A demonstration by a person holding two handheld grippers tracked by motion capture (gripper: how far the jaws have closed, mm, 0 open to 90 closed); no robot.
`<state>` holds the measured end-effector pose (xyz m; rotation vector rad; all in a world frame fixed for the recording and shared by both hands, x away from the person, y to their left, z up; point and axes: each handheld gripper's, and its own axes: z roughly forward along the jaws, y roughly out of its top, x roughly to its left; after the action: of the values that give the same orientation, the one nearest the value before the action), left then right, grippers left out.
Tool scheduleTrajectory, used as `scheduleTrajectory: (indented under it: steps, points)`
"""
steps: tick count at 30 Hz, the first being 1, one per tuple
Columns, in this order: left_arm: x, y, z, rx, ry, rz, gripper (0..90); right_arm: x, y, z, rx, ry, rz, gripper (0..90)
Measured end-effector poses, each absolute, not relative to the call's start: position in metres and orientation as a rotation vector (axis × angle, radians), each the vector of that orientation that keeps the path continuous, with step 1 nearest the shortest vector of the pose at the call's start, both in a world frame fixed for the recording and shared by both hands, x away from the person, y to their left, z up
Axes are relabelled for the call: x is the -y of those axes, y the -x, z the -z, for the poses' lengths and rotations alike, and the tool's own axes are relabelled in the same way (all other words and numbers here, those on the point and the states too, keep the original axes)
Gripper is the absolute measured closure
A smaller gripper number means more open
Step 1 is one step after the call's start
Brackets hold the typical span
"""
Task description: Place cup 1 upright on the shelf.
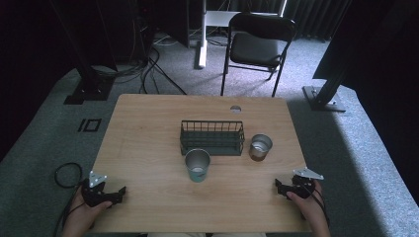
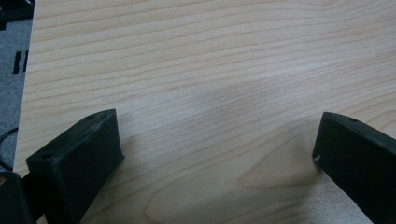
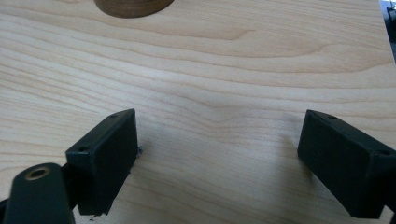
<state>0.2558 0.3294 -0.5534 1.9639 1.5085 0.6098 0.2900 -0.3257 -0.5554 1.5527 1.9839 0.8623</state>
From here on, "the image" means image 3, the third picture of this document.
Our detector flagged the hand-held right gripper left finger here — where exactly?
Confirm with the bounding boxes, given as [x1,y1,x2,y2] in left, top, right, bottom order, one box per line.
[65,108,139,217]

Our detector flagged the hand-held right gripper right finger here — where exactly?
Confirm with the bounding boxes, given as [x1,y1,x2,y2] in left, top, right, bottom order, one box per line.
[297,109,396,219]

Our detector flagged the small silver cup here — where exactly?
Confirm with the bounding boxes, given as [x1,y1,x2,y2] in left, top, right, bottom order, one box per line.
[92,0,176,19]

